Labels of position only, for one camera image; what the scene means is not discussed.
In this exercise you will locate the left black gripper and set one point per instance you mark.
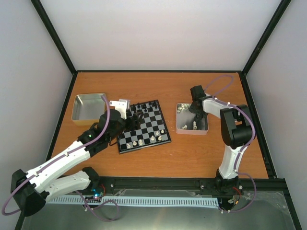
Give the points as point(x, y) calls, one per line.
point(134, 122)

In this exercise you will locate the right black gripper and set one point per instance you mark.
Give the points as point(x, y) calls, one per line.
point(191, 109)

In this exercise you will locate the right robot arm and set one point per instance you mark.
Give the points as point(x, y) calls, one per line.
point(237, 131)

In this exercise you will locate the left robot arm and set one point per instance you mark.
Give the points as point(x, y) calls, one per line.
point(32, 189)

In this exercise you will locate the pink tin with white pieces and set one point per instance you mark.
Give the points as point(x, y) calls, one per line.
point(187, 123)

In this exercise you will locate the black chess piece set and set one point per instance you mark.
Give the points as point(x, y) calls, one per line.
point(149, 109)

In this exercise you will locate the black and silver chessboard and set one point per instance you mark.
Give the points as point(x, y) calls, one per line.
point(149, 125)

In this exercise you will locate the empty silver metal tin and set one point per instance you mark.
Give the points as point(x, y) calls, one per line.
point(87, 108)

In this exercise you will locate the light blue cable duct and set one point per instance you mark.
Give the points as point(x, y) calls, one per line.
point(139, 201)

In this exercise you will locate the black frame post right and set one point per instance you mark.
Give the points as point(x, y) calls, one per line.
point(280, 10)

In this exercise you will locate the black frame post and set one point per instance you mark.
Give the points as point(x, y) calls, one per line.
point(280, 10)
point(38, 6)

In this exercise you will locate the black frame post left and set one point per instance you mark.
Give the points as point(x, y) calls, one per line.
point(38, 6)

